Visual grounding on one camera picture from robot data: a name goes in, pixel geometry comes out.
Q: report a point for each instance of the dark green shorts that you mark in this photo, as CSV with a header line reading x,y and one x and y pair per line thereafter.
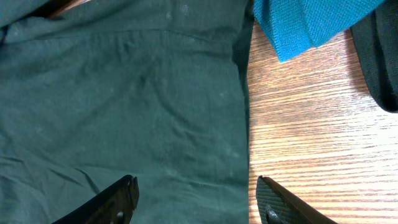
x,y
152,89

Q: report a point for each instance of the black garment under blue shirt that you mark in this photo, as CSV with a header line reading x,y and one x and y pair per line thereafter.
x,y
375,40

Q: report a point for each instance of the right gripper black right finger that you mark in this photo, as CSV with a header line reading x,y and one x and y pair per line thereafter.
x,y
277,205

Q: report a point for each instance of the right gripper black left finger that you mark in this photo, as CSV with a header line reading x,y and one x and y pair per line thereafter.
x,y
114,205

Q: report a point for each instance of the blue polo shirt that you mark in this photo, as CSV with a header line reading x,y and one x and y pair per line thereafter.
x,y
294,26

